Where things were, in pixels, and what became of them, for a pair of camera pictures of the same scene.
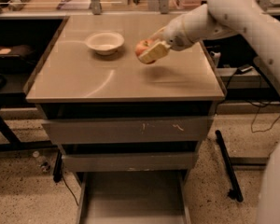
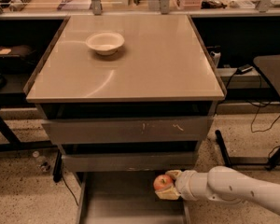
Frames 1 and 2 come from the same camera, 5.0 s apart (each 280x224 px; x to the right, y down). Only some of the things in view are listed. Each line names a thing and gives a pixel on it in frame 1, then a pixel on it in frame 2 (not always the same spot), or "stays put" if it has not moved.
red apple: [142, 47] to [162, 182]
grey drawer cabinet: [133, 130] stays put
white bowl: [105, 43] stays put
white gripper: [175, 35] to [184, 183]
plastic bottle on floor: [41, 162] stays put
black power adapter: [243, 69] stays put
